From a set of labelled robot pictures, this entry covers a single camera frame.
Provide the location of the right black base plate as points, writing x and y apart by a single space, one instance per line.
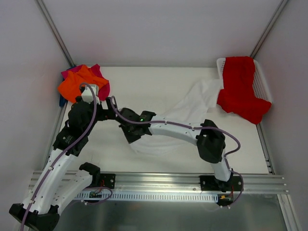
210 183

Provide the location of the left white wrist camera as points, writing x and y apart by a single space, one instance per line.
89 92

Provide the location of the left aluminium corner post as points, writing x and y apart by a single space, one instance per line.
53 28

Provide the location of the pink t shirt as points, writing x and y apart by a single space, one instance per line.
103 89

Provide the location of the right aluminium corner post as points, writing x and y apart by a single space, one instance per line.
270 25

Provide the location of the red t shirt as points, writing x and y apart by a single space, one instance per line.
237 95

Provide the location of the white slotted cable duct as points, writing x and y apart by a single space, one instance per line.
149 196

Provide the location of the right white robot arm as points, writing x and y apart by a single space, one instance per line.
154 134

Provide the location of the blue t shirt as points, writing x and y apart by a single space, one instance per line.
62 101

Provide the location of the orange t shirt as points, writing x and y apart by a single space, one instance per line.
77 84

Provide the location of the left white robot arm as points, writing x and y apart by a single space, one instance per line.
46 201

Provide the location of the aluminium mounting rail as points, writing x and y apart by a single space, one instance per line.
189 182

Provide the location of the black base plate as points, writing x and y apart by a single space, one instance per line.
107 180
210 183

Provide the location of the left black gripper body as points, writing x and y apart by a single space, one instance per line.
78 99

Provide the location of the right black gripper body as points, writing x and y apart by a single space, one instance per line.
135 131

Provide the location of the white t shirt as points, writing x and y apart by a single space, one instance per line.
193 107

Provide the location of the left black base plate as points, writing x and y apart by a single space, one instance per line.
107 180

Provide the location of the white plastic basket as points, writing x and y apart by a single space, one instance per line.
260 86

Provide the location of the aluminium corner post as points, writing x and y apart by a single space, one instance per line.
53 28
270 25

